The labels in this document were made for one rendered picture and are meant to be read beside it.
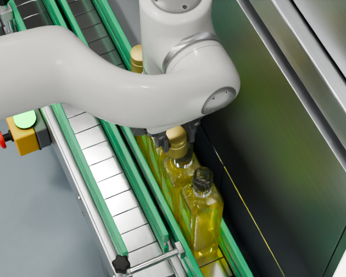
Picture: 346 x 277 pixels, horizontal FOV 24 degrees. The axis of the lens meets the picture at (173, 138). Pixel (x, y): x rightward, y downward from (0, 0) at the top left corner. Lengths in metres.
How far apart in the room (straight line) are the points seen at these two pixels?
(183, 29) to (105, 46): 0.76
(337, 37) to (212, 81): 0.17
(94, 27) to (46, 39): 0.80
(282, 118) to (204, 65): 0.28
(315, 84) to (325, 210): 0.20
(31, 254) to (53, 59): 0.95
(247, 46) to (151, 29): 0.28
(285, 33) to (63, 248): 0.88
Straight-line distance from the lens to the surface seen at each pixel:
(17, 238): 1.79
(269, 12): 1.08
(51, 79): 0.88
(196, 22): 0.90
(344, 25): 0.95
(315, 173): 1.11
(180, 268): 1.42
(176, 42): 0.92
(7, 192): 1.85
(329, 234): 1.16
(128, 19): 1.69
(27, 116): 1.61
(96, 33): 1.67
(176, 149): 1.18
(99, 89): 0.87
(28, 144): 1.65
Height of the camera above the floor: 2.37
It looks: 60 degrees down
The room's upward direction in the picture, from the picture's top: straight up
